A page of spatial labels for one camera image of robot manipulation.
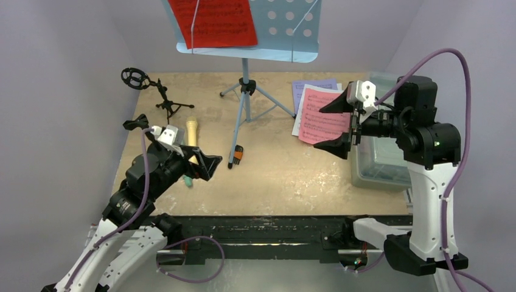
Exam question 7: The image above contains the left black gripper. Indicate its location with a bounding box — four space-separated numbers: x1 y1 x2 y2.
148 143 221 200

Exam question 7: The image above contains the red sheet music page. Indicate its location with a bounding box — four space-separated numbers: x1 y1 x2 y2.
297 88 350 145

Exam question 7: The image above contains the beige microphone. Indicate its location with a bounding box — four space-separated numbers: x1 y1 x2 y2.
186 116 198 147

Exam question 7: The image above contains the white sheet music page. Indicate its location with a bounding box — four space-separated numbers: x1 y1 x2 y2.
291 83 343 136

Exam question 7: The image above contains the purple sheet music page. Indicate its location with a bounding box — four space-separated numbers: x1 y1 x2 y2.
292 78 341 114

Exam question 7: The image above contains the black round-base mic stand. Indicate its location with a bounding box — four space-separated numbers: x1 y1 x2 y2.
122 114 156 143

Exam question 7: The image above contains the blue music stand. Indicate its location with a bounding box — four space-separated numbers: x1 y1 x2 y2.
162 1 322 159

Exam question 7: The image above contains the black tripod mic stand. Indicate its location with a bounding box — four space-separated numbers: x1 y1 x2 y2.
120 66 195 136

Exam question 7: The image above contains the bright red sheet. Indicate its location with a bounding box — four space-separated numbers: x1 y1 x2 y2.
168 0 258 49

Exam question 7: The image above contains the green microphone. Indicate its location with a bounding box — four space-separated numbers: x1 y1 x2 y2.
183 176 193 188

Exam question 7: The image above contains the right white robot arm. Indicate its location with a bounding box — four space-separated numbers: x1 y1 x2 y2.
315 76 469 276

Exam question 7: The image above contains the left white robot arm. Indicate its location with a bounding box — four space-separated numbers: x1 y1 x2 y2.
43 143 223 291

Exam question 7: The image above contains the orange hex key set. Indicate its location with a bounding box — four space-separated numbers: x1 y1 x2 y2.
228 144 244 169

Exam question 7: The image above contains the clear plastic storage box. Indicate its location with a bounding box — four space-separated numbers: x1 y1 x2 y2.
349 72 414 190

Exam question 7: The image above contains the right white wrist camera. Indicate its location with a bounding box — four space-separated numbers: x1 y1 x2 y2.
346 80 378 123

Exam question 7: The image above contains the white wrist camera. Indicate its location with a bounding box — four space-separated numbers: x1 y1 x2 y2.
346 80 378 123
151 125 185 156

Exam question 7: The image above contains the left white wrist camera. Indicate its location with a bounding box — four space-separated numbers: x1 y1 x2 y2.
151 125 185 156

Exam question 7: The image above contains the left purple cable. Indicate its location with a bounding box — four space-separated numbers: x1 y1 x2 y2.
62 127 226 292

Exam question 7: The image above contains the purple cable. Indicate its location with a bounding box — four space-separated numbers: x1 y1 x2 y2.
344 48 495 292
62 127 226 292

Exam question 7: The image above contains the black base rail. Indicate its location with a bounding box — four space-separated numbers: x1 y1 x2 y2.
82 215 416 267

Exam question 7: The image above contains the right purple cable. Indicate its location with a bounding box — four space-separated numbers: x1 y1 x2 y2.
344 48 495 292

